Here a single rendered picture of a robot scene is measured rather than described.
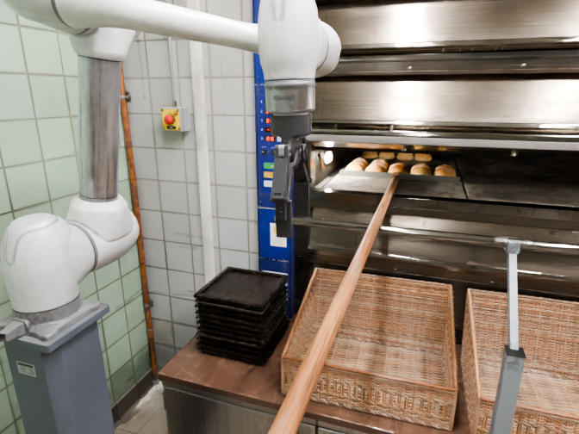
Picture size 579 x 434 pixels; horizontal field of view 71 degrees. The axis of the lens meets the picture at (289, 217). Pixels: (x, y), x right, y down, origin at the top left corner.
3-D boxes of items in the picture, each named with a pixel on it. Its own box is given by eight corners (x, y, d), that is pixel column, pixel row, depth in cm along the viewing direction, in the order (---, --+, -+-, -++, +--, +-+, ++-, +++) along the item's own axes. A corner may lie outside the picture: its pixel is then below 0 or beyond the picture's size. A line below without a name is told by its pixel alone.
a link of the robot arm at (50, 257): (-6, 306, 100) (-27, 223, 94) (56, 277, 117) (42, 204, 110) (42, 319, 95) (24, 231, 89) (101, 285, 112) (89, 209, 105)
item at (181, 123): (171, 129, 181) (169, 106, 178) (190, 130, 178) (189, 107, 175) (161, 131, 175) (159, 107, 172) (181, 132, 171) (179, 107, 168)
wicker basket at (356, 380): (313, 321, 182) (314, 265, 174) (445, 344, 166) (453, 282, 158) (277, 395, 138) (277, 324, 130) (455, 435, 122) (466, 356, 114)
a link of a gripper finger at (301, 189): (294, 182, 84) (295, 182, 85) (295, 215, 86) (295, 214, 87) (308, 183, 83) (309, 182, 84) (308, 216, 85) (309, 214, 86)
